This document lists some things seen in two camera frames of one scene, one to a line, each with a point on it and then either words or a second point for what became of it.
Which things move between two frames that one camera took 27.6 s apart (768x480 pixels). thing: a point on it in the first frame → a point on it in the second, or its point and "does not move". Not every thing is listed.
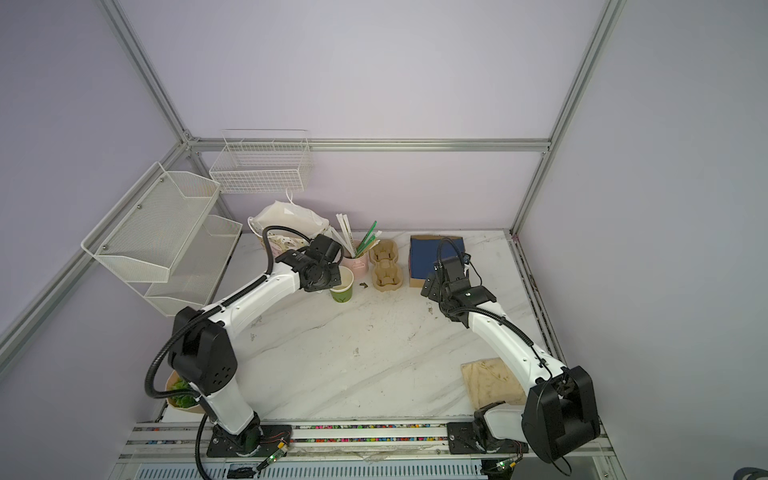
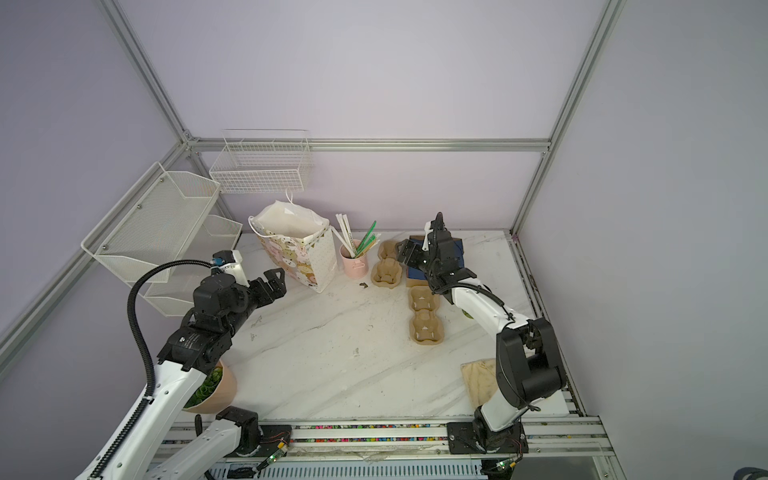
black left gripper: (334, 281) → (276, 286)
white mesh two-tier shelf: (162, 240) does not move
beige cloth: (490, 383) does not move
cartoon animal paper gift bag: (287, 215) does not move
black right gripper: (431, 285) → (414, 250)
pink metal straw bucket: (360, 265) does not move
